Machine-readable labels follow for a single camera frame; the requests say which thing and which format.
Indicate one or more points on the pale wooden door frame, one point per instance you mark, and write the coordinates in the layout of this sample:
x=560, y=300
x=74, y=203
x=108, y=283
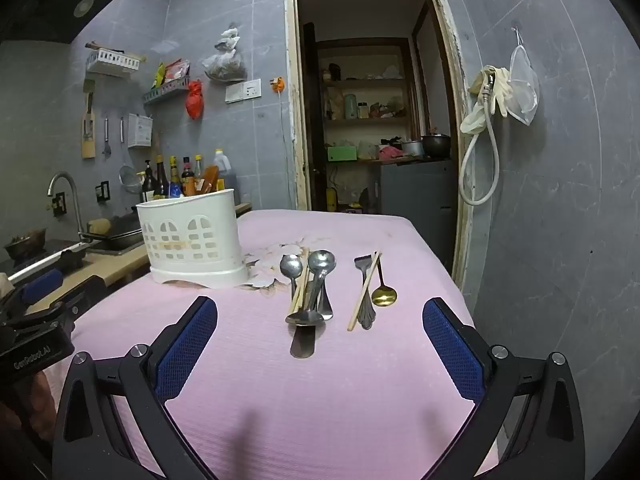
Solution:
x=462, y=160

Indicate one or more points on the loofah sponge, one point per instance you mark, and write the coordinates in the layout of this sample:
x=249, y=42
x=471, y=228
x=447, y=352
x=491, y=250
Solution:
x=97, y=226

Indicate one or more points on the black wok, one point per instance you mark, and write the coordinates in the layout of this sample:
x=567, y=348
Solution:
x=120, y=228

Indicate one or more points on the wooden knife board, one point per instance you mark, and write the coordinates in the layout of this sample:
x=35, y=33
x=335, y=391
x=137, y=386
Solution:
x=88, y=147

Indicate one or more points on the person's left hand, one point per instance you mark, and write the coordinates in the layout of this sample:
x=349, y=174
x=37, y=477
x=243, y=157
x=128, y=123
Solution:
x=42, y=400

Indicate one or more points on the steel mesh strainer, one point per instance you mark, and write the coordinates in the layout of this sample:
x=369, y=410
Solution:
x=131, y=178

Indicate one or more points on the yellow canister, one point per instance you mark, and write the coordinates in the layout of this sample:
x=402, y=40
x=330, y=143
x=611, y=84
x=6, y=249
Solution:
x=330, y=200

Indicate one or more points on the white mesh bag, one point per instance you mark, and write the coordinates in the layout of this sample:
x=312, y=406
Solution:
x=524, y=90

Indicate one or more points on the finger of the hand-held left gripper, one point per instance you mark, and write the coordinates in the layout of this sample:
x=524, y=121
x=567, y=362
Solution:
x=82, y=292
x=42, y=284

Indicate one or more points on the dark lidded pot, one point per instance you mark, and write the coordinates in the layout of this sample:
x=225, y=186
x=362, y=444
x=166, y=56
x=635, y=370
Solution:
x=436, y=144

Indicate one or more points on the wooden shelf unit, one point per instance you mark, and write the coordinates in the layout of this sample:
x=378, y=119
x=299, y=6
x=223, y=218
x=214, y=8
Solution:
x=370, y=122

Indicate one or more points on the dark wooden door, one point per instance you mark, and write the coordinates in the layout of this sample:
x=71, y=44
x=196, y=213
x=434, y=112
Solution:
x=307, y=110

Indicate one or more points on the large oil jug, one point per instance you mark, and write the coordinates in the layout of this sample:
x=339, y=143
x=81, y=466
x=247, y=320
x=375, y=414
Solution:
x=226, y=167

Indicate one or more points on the white and blue salt bag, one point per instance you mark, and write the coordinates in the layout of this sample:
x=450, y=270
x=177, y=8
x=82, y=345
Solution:
x=175, y=191

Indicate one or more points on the steel pot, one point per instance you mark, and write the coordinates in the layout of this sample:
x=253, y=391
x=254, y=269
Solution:
x=412, y=148

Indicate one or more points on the grey wall shelf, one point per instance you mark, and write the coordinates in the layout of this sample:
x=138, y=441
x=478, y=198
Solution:
x=165, y=91

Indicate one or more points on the red-capped sauce bottle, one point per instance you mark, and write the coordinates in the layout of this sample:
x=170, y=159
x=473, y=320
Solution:
x=187, y=175

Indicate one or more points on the small steel spoon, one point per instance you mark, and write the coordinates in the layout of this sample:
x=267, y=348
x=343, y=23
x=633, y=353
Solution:
x=291, y=266

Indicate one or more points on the dark pump bottle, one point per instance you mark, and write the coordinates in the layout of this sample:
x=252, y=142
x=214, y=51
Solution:
x=148, y=182

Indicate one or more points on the steel fork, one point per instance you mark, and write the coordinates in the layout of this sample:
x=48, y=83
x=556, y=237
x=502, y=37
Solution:
x=367, y=312

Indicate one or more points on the orange wall plug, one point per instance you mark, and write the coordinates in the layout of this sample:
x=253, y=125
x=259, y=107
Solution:
x=277, y=84

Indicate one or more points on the green thermos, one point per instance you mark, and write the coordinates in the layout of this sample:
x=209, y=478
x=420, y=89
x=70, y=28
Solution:
x=351, y=107

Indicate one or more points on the brown-capped sauce bottle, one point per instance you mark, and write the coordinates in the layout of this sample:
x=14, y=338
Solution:
x=161, y=175

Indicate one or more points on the hanging steel tool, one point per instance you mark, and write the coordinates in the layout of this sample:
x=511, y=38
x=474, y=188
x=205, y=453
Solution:
x=121, y=130

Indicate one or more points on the white wall basket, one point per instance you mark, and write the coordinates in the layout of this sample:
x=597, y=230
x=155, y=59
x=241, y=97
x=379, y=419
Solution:
x=112, y=62

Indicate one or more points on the cream rubber gloves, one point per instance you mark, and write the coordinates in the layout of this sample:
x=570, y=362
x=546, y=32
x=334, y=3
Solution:
x=497, y=90

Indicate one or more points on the white hanging box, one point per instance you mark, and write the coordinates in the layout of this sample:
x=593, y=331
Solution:
x=139, y=130

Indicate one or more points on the black range hood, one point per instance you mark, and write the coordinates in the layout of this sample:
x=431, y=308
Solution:
x=50, y=0

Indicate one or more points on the red chili powder packet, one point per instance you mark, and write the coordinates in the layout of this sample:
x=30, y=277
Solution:
x=207, y=180

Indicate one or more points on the yellow-green snack packet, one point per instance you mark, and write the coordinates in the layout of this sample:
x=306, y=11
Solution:
x=160, y=76

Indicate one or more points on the white plastic utensil holder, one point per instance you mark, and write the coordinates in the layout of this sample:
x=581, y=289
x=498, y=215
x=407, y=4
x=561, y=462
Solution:
x=190, y=220

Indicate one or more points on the yellow-capped sauce bottle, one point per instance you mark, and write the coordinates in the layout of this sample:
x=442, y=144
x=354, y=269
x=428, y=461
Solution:
x=198, y=167
x=174, y=172

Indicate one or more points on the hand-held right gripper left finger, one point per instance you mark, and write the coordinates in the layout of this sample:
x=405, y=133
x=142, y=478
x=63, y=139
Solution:
x=185, y=355

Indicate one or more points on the pink cloth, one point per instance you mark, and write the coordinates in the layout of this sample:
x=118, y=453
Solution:
x=390, y=152

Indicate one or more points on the black wall socket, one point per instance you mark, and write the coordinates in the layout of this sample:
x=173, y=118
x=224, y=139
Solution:
x=102, y=191
x=59, y=204

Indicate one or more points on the red plastic bag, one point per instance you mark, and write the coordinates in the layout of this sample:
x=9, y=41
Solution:
x=195, y=101

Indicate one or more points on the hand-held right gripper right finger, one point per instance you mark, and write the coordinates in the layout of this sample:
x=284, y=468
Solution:
x=452, y=355

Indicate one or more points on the steel faucet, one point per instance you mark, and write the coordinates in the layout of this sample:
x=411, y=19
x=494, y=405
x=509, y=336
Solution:
x=64, y=180

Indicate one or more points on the induction stove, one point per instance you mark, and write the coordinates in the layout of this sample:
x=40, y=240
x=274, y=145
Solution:
x=47, y=259

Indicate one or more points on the grey cabinet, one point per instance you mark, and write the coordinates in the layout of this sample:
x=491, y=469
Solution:
x=417, y=200

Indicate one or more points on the green box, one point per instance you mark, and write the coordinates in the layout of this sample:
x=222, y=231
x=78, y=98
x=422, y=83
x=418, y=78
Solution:
x=342, y=153

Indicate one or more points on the dark cooking pot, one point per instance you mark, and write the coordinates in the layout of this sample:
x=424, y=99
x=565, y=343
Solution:
x=25, y=247

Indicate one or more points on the white wall socket panel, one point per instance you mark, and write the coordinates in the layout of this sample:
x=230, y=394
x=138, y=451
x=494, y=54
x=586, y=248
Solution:
x=243, y=91

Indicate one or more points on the red snack packet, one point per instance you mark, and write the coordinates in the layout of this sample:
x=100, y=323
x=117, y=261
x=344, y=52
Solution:
x=177, y=69

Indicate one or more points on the pink floral tablecloth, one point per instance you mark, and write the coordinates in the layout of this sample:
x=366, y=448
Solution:
x=325, y=400

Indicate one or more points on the clear bag of dried goods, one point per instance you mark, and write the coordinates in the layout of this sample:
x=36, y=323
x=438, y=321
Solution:
x=225, y=64

